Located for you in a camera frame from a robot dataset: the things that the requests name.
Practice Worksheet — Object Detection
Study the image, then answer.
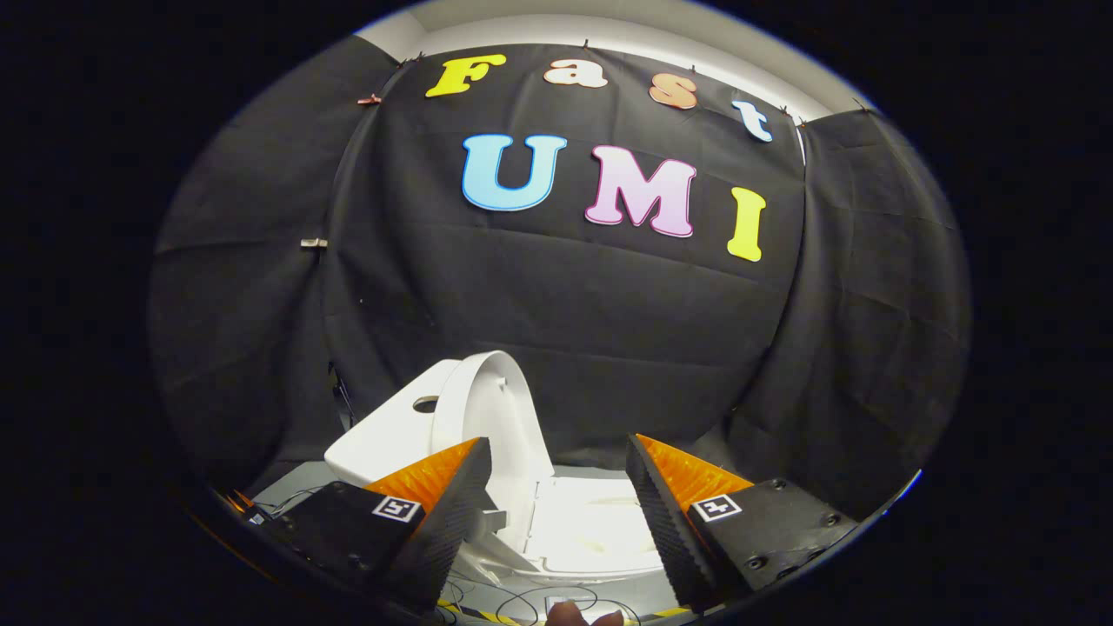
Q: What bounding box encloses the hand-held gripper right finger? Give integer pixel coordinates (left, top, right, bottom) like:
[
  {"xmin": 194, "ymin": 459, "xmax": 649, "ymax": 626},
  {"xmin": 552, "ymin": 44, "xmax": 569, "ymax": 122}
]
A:
[{"xmin": 625, "ymin": 433, "xmax": 858, "ymax": 611}]

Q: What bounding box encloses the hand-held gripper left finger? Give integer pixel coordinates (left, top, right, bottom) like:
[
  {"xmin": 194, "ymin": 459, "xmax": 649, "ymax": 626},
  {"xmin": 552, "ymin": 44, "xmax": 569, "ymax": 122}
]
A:
[{"xmin": 263, "ymin": 436, "xmax": 493, "ymax": 611}]

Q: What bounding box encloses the white toilet bowl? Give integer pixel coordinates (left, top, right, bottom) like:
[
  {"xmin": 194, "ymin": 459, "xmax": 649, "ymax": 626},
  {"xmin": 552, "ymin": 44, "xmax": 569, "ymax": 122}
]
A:
[{"xmin": 448, "ymin": 509, "xmax": 670, "ymax": 586}]

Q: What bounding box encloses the white toilet seat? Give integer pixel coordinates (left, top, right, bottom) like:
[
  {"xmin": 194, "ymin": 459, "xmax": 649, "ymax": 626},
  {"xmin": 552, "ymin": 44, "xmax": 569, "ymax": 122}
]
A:
[{"xmin": 522, "ymin": 474, "xmax": 668, "ymax": 582}]

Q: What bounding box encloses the white toilet tank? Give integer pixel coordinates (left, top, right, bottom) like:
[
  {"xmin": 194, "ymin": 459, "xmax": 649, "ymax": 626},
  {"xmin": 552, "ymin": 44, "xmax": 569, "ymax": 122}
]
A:
[{"xmin": 323, "ymin": 358, "xmax": 463, "ymax": 489}]

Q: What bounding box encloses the yellow black floor tape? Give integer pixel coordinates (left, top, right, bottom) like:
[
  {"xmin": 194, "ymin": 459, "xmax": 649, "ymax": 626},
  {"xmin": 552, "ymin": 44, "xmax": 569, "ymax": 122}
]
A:
[{"xmin": 437, "ymin": 598, "xmax": 696, "ymax": 626}]

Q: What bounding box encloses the black backdrop cloth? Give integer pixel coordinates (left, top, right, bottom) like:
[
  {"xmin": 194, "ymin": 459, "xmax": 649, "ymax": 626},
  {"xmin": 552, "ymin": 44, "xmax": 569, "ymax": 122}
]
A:
[{"xmin": 148, "ymin": 35, "xmax": 973, "ymax": 523}]

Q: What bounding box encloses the black cable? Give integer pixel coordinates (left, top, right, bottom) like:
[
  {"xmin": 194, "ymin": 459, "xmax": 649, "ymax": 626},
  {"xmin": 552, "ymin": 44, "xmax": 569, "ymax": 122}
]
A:
[{"xmin": 435, "ymin": 574, "xmax": 644, "ymax": 626}]

